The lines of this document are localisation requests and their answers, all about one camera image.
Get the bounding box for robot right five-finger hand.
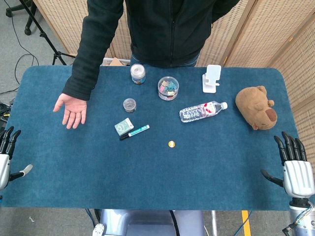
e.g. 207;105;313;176
260;131;315;199

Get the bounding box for robot left five-finger hand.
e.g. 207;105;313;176
0;126;34;191

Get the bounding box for person's right hand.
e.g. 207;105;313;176
53;93;88;130

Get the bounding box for small green box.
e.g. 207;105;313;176
114;118;135;137

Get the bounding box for teal marker pen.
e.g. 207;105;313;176
119;124;150;141

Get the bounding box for small clear jar metal clips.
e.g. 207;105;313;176
123;98;137;113

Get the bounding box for person's right arm black sleeve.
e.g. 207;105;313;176
62;0;132;101

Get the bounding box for white basket with cardboard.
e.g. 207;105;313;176
99;57;131;67

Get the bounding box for white-lid jar cartoon label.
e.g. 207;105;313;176
130;63;147;85

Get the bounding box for black tripod stand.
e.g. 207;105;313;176
19;0;76;66

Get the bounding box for brown capybara plush toy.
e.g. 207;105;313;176
235;85;278;131

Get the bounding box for clear tub colourful clips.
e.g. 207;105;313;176
157;76;180;101

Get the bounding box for black office chair base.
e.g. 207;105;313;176
5;0;38;35

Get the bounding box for blue table mat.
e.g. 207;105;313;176
0;64;300;212

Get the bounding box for clear water bottle red label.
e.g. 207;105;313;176
179;100;228;123

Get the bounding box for person's torso black jacket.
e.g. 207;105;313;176
124;0;241;68

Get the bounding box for white phone stand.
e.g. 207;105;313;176
202;64;222;94

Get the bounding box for robot torso base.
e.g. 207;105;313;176
92;208;206;236

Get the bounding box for person in black jacket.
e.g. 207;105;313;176
33;0;315;158

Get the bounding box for black floor cable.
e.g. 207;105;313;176
0;13;40;95

